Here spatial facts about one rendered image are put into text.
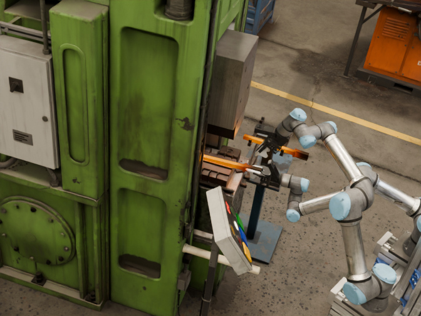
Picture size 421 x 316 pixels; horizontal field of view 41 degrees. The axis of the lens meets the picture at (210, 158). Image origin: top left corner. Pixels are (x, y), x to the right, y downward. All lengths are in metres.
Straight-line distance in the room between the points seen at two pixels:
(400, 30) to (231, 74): 3.78
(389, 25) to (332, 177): 2.01
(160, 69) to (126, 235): 1.15
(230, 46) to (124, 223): 1.20
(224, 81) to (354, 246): 0.99
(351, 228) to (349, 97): 3.62
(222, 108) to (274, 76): 3.43
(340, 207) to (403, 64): 4.01
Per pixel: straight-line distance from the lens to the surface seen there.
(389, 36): 6.36
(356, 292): 2.74
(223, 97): 2.81
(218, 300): 3.84
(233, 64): 2.71
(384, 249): 3.38
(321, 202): 3.10
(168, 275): 3.39
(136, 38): 2.60
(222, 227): 2.61
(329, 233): 4.46
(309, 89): 6.13
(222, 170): 3.23
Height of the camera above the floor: 3.03
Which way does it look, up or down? 38 degrees down
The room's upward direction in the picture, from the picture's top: 8 degrees clockwise
